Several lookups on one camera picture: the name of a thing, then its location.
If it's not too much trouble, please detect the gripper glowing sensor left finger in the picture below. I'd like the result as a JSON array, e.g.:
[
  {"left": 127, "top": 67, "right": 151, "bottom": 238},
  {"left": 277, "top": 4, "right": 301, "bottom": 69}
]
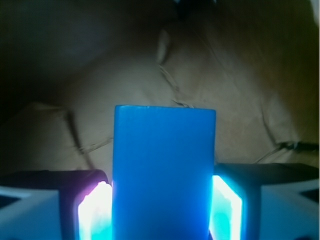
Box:
[{"left": 0, "top": 169, "right": 112, "bottom": 240}]

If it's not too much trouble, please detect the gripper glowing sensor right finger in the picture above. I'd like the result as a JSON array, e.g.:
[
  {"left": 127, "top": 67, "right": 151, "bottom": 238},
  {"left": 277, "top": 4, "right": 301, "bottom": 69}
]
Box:
[{"left": 209, "top": 163, "right": 320, "bottom": 240}]

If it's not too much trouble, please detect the blue rectangular block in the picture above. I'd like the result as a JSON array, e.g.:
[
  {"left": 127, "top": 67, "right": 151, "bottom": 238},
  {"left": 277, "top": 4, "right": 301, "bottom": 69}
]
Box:
[{"left": 112, "top": 105, "right": 216, "bottom": 240}]

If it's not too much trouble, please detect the brown paper bag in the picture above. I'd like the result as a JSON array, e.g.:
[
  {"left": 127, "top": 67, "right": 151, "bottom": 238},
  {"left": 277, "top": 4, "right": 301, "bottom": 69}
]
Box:
[{"left": 0, "top": 0, "right": 320, "bottom": 174}]

